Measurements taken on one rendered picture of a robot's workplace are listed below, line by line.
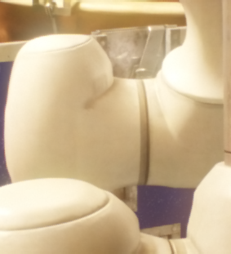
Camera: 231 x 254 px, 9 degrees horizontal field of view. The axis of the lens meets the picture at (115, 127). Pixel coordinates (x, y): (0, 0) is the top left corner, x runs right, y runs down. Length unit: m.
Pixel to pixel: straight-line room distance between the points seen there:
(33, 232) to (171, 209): 1.04
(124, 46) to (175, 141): 0.65
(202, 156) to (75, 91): 0.13
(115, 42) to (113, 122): 0.65
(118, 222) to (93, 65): 0.31
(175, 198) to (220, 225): 0.99
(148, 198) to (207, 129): 0.71
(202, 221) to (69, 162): 0.28
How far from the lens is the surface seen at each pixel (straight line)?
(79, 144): 1.41
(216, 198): 1.16
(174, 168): 1.44
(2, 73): 1.98
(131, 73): 2.05
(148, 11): 2.27
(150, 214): 2.12
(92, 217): 1.12
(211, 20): 1.38
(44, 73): 1.41
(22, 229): 1.12
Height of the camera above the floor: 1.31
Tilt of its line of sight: 13 degrees down
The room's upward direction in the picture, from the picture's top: straight up
